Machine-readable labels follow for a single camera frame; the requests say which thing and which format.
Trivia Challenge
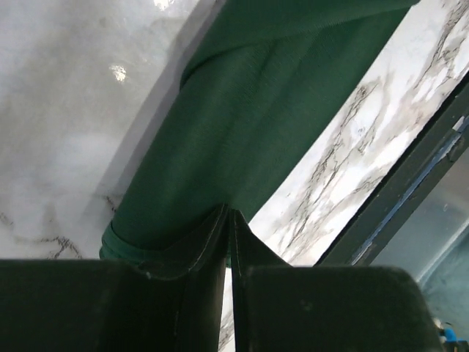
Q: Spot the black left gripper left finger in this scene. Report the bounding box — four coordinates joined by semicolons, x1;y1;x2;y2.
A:
1;206;229;351

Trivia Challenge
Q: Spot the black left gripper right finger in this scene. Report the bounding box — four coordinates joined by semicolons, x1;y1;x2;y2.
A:
229;210;440;351

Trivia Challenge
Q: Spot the dark green cloth napkin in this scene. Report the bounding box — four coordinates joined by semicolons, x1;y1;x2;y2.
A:
100;1;413;263

